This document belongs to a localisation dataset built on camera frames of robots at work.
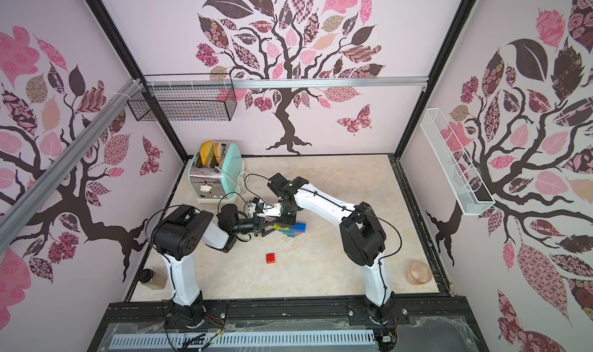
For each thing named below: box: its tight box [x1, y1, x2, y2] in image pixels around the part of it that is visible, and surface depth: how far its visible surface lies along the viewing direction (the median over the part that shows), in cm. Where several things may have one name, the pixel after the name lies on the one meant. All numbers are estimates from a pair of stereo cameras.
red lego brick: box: [266, 253, 276, 264], surface depth 87 cm
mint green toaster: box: [188, 140, 245, 204], surface depth 97 cm
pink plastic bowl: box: [404, 260, 433, 286], surface depth 82 cm
